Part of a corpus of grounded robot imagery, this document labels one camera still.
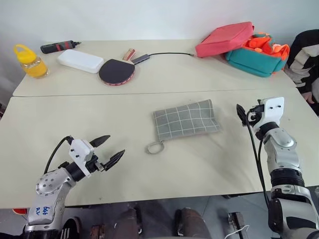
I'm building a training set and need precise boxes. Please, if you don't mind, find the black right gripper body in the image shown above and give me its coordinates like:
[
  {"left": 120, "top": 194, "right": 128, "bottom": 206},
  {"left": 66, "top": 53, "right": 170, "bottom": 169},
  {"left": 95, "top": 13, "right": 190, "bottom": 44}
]
[{"left": 246, "top": 105, "right": 265, "bottom": 126}]

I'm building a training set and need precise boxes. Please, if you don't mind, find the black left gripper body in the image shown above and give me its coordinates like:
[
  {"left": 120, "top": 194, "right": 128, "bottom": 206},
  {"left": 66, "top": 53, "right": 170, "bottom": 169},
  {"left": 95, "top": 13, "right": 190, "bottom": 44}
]
[{"left": 86, "top": 154, "right": 107, "bottom": 174}]

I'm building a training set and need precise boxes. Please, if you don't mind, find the person's bare hand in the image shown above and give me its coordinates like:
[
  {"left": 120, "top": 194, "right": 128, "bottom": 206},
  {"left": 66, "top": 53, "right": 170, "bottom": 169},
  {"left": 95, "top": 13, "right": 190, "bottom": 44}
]
[{"left": 302, "top": 91, "right": 316, "bottom": 105}]

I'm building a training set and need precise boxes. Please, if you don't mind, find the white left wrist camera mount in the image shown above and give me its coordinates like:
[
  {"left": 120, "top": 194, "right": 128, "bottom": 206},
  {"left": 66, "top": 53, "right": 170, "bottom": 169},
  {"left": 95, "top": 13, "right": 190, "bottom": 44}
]
[{"left": 69, "top": 139, "right": 97, "bottom": 176}]

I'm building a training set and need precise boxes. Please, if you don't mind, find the yellow-lidded jar of orange liquid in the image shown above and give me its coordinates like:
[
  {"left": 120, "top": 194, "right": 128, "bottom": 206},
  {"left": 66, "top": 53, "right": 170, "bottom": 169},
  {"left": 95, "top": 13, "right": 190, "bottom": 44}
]
[{"left": 12, "top": 44, "right": 49, "bottom": 79}]

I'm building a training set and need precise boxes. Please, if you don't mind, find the orange fabric bundle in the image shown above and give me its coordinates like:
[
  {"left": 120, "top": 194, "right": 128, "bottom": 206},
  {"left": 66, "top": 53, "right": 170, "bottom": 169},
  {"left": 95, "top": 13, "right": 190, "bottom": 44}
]
[{"left": 242, "top": 30, "right": 291, "bottom": 61}]

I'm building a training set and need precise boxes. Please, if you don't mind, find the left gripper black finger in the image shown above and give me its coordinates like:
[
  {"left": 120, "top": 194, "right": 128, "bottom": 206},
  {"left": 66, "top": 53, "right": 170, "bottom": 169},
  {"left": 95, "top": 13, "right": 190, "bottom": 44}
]
[
  {"left": 103, "top": 149, "right": 126, "bottom": 172},
  {"left": 90, "top": 134, "right": 111, "bottom": 148}
]

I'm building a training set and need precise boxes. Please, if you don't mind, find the white thin cable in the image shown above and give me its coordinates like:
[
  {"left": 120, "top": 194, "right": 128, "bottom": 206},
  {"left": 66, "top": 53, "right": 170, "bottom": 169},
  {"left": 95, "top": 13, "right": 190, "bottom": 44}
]
[{"left": 225, "top": 225, "right": 250, "bottom": 239}]

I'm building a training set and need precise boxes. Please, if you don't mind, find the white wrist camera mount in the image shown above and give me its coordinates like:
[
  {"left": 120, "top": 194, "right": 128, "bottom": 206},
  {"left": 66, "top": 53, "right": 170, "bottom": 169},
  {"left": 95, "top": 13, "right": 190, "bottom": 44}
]
[
  {"left": 257, "top": 97, "right": 285, "bottom": 130},
  {"left": 69, "top": 139, "right": 97, "bottom": 176}
]

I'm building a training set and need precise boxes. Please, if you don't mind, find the black metal bracket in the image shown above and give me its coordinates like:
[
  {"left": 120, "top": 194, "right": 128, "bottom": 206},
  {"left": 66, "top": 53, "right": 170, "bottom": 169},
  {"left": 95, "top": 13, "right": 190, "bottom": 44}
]
[{"left": 227, "top": 211, "right": 247, "bottom": 239}]

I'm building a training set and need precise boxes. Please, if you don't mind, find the grey checked fabric pouch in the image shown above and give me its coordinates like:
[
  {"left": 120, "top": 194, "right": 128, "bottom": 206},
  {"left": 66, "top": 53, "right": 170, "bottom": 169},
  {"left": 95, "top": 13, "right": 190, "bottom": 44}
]
[{"left": 145, "top": 99, "right": 223, "bottom": 155}]

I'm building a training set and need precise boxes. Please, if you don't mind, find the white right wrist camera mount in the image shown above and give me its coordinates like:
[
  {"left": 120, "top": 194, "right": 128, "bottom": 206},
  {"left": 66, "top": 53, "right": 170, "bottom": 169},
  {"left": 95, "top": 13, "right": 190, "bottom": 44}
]
[{"left": 257, "top": 97, "right": 285, "bottom": 130}]

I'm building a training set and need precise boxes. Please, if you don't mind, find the black and red table-tennis paddle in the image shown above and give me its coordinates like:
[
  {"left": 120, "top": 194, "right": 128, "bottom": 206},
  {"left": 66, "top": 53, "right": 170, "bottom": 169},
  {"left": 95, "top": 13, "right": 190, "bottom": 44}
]
[{"left": 98, "top": 47, "right": 138, "bottom": 87}]

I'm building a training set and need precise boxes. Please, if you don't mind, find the person in black-white jacket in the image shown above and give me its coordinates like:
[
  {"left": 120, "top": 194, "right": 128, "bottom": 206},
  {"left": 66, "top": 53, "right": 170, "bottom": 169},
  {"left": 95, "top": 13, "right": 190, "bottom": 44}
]
[{"left": 284, "top": 29, "right": 319, "bottom": 104}]

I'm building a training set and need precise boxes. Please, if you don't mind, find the black shoe with white stripes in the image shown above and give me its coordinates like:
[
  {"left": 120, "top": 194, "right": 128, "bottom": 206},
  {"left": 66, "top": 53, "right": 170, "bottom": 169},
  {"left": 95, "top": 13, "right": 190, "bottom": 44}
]
[{"left": 59, "top": 216, "right": 82, "bottom": 239}]

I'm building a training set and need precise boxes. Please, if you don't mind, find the brown rusty block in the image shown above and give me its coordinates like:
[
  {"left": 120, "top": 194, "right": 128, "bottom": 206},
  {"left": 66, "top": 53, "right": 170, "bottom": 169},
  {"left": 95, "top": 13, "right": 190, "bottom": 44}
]
[{"left": 90, "top": 225, "right": 106, "bottom": 239}]

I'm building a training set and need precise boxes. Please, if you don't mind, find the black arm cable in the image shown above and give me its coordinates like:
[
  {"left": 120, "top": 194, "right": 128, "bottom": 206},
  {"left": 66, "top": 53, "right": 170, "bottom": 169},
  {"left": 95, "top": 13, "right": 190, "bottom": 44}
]
[
  {"left": 43, "top": 135, "right": 73, "bottom": 175},
  {"left": 245, "top": 109, "right": 272, "bottom": 209}
]

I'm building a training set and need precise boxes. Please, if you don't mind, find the white rectangular box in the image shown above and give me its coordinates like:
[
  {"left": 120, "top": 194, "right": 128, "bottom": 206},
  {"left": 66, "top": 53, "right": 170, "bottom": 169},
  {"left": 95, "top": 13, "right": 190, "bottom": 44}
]
[{"left": 56, "top": 49, "right": 105, "bottom": 74}]

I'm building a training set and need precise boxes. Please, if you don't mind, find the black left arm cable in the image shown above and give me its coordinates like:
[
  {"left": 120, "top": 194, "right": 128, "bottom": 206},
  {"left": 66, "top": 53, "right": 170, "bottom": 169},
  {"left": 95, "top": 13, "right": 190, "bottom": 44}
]
[{"left": 43, "top": 135, "right": 73, "bottom": 175}]

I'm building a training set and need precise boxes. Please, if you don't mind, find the dark rounded brown shape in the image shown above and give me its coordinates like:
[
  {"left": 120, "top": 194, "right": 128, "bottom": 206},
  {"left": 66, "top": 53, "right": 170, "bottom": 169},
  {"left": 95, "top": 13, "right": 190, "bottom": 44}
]
[{"left": 173, "top": 207, "right": 211, "bottom": 239}]

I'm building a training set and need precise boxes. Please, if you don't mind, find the grey USB hub with cable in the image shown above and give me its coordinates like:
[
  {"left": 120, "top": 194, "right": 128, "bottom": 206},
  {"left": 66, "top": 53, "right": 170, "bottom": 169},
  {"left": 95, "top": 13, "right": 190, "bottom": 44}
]
[{"left": 131, "top": 52, "right": 196, "bottom": 65}]

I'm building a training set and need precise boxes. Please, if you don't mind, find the teal fabric pouch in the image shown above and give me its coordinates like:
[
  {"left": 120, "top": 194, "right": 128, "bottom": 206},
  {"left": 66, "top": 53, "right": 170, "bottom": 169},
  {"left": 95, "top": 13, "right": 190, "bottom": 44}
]
[{"left": 225, "top": 45, "right": 286, "bottom": 79}]

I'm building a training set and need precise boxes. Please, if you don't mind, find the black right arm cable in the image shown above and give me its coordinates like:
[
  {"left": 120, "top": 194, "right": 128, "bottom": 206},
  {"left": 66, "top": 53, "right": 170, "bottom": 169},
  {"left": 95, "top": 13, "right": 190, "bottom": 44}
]
[{"left": 245, "top": 109, "right": 272, "bottom": 209}]

